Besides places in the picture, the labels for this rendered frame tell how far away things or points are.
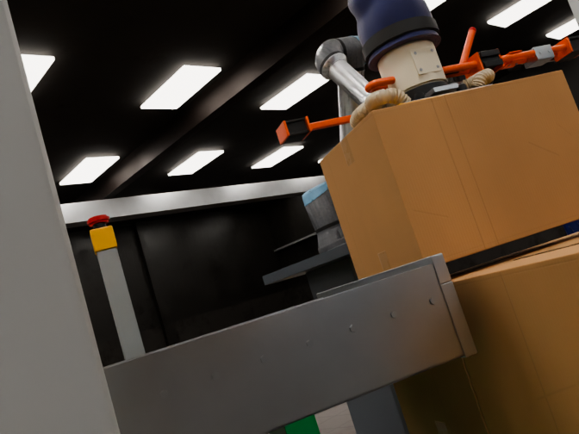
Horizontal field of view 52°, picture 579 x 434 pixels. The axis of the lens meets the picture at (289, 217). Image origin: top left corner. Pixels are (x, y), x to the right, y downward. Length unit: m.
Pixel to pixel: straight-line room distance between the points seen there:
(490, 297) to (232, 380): 0.54
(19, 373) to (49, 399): 0.02
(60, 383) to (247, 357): 0.79
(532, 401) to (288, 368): 0.48
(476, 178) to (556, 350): 0.53
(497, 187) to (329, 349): 0.67
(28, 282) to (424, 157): 1.26
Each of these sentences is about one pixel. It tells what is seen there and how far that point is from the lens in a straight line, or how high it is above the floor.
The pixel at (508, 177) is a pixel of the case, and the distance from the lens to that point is 1.60.
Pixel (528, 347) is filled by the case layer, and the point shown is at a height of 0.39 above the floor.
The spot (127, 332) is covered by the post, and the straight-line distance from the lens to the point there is 1.87.
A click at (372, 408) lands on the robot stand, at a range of 2.44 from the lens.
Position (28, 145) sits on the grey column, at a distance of 0.32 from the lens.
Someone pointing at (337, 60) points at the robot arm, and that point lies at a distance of 2.31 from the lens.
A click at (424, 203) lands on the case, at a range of 1.45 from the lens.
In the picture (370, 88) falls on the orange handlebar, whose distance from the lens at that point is 1.72.
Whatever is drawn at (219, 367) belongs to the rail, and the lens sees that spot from 1.07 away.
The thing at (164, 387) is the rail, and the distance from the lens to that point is 1.06.
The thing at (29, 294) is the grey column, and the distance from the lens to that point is 0.30.
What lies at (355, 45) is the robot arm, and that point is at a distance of 2.43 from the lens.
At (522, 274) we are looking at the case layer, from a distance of 1.17.
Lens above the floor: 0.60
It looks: 8 degrees up
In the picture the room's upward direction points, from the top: 18 degrees counter-clockwise
